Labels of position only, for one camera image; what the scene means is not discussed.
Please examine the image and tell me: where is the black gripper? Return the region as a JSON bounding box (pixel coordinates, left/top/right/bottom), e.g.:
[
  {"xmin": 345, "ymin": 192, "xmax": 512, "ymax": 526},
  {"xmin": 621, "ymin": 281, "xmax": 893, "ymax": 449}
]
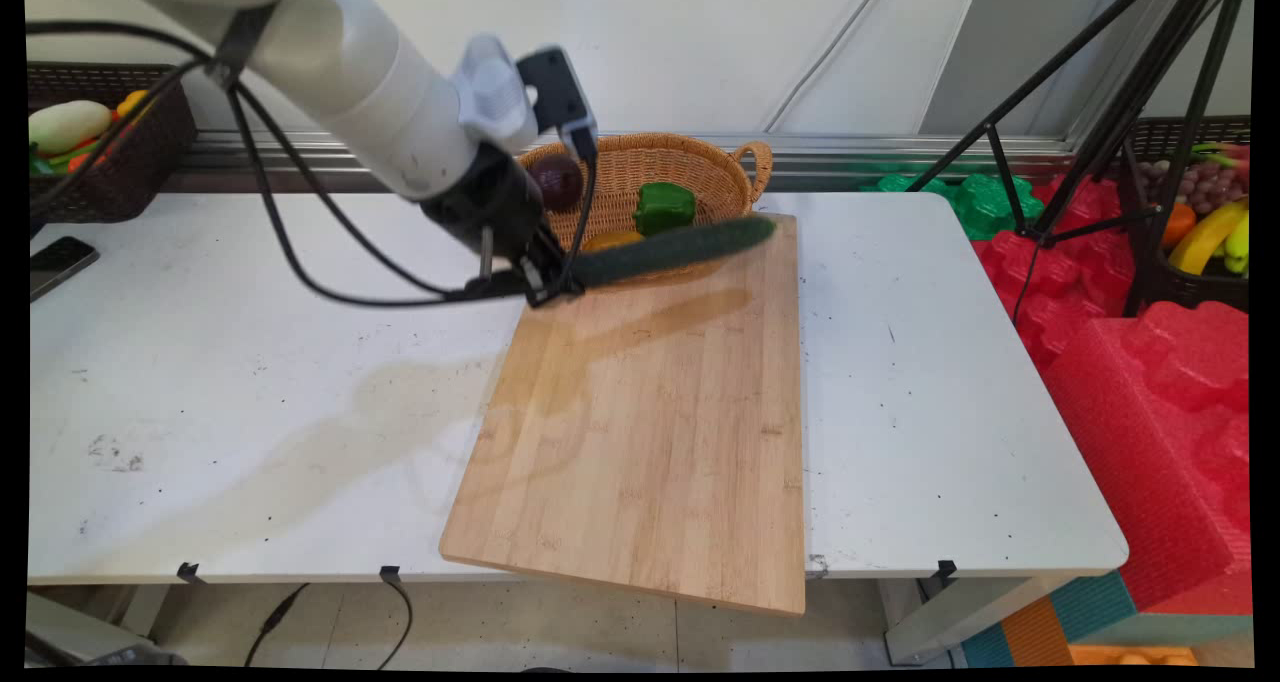
[{"xmin": 420, "ymin": 142, "xmax": 587, "ymax": 309}]

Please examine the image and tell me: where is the dark green cucumber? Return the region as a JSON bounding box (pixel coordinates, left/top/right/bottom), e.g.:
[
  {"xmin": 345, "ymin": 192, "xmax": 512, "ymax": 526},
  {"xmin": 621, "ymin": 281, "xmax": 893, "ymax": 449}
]
[{"xmin": 570, "ymin": 215, "xmax": 778, "ymax": 288}]

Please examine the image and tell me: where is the dark purple eggplant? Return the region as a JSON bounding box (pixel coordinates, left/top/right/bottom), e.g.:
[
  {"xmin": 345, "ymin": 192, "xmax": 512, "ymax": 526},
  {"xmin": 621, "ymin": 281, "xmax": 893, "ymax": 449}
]
[{"xmin": 527, "ymin": 152, "xmax": 585, "ymax": 213}]

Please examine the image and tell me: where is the green bell pepper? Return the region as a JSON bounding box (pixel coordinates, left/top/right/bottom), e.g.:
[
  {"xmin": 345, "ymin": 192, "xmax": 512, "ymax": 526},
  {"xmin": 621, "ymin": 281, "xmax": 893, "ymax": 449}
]
[{"xmin": 633, "ymin": 182, "xmax": 698, "ymax": 237}]

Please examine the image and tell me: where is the bamboo cutting board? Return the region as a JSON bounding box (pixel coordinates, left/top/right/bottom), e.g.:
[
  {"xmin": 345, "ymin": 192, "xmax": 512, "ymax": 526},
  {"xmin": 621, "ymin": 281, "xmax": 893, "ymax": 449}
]
[{"xmin": 440, "ymin": 212, "xmax": 807, "ymax": 617}]

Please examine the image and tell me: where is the dark woven vegetable basket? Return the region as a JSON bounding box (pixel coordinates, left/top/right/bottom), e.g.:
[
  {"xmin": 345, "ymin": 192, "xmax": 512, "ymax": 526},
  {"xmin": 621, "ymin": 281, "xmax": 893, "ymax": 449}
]
[{"xmin": 28, "ymin": 62, "xmax": 197, "ymax": 225}]

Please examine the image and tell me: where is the green foam tray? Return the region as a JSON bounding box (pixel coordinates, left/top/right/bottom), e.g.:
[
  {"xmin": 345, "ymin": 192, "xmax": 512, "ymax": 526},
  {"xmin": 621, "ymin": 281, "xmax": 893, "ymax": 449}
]
[{"xmin": 860, "ymin": 170, "xmax": 1047, "ymax": 242}]

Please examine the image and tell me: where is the black smartphone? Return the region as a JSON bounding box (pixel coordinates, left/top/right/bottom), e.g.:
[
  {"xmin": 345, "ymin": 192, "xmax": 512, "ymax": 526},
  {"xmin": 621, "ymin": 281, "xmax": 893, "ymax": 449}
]
[{"xmin": 30, "ymin": 236, "xmax": 101, "ymax": 303}]

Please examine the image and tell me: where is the pale white squash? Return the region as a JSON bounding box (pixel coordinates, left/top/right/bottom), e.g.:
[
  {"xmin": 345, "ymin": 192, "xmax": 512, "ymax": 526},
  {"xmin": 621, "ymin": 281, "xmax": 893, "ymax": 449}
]
[{"xmin": 28, "ymin": 100, "xmax": 113, "ymax": 156}]

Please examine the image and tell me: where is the red foam tray stack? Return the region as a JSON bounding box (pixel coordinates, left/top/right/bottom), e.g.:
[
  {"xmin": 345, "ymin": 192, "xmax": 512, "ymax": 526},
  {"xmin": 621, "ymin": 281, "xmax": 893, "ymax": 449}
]
[{"xmin": 973, "ymin": 174, "xmax": 1143, "ymax": 368}]

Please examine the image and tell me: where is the white table leg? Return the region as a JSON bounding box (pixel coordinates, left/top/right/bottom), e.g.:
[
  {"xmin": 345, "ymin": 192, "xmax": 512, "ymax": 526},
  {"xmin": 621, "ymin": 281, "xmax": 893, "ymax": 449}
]
[{"xmin": 880, "ymin": 574, "xmax": 1073, "ymax": 665}]

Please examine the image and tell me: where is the black tripod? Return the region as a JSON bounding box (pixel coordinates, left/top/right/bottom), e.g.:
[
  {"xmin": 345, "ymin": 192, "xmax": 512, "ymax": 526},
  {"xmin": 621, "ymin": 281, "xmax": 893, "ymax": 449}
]
[{"xmin": 905, "ymin": 0, "xmax": 1251, "ymax": 319}]

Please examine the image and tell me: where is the large red foam tray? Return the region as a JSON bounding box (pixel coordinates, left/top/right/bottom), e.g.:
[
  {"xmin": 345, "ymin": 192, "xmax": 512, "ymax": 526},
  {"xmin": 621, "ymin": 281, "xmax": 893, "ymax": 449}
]
[{"xmin": 1040, "ymin": 300, "xmax": 1253, "ymax": 615}]

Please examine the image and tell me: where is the orange fruit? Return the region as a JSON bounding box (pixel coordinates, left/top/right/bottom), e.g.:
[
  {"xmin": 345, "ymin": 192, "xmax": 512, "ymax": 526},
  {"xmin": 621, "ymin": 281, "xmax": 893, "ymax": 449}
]
[{"xmin": 1160, "ymin": 202, "xmax": 1198, "ymax": 251}]

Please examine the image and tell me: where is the dark woven fruit basket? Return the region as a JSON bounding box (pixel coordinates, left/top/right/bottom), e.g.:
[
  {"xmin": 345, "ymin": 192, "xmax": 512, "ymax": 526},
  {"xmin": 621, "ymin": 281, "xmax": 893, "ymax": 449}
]
[{"xmin": 1120, "ymin": 115, "xmax": 1252, "ymax": 313}]

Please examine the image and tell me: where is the purple grape bunch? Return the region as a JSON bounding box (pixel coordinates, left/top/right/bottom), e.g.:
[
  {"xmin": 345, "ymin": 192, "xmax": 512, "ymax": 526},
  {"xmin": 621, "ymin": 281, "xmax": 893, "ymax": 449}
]
[{"xmin": 1140, "ymin": 160, "xmax": 1239, "ymax": 215}]

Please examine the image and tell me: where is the yellow banana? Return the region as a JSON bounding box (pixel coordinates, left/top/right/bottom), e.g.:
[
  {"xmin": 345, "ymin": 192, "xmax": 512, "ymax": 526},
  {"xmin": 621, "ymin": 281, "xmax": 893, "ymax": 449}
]
[{"xmin": 1168, "ymin": 199, "xmax": 1249, "ymax": 276}]

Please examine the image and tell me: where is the yellow green fruit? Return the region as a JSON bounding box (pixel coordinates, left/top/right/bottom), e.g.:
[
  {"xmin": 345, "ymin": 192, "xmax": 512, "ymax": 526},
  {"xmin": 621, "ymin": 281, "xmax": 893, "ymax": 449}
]
[{"xmin": 1224, "ymin": 212, "xmax": 1252, "ymax": 276}]

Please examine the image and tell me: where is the thin black camera cable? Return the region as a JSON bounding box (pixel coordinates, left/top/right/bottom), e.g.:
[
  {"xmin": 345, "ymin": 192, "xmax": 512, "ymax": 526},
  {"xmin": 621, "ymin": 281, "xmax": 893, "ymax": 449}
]
[{"xmin": 558, "ymin": 127, "xmax": 601, "ymax": 295}]

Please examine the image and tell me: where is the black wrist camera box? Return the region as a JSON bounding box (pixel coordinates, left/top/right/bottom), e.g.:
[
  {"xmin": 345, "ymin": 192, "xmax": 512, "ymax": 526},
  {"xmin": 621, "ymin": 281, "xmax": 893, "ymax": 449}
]
[{"xmin": 515, "ymin": 47, "xmax": 601, "ymax": 163}]

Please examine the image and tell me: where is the woven wicker basket with handles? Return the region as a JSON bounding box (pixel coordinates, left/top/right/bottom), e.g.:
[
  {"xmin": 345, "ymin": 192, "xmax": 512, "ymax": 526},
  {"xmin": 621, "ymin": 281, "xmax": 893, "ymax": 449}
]
[{"xmin": 515, "ymin": 132, "xmax": 774, "ymax": 255}]

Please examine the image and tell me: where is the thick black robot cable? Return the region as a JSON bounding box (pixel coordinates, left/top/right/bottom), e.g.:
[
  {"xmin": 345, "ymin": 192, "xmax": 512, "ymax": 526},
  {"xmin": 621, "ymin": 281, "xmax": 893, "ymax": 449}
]
[{"xmin": 28, "ymin": 20, "xmax": 481, "ymax": 308}]

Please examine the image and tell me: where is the thin black hanging cable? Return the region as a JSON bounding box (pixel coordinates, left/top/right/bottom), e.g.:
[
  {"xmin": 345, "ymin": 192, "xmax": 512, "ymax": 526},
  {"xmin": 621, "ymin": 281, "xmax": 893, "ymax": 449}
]
[{"xmin": 376, "ymin": 574, "xmax": 414, "ymax": 670}]

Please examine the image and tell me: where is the black cable with plug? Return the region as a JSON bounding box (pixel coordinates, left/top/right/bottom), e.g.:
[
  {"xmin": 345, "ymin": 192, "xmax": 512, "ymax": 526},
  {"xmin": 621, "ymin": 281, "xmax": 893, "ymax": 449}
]
[{"xmin": 244, "ymin": 582, "xmax": 312, "ymax": 669}]

